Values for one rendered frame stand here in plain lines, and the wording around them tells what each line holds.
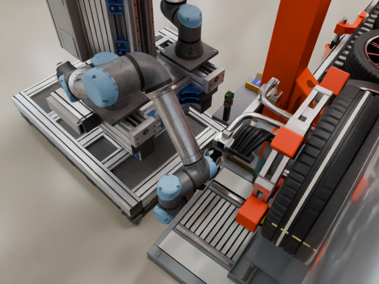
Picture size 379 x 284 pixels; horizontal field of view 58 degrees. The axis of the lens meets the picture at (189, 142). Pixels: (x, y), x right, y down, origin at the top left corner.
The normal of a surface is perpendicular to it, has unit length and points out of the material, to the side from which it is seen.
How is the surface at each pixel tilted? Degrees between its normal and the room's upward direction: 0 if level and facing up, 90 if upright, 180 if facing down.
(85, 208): 0
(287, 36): 90
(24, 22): 0
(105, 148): 0
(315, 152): 33
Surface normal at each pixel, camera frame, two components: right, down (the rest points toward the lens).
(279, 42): -0.60, 0.62
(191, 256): 0.02, -0.62
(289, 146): -0.33, -0.15
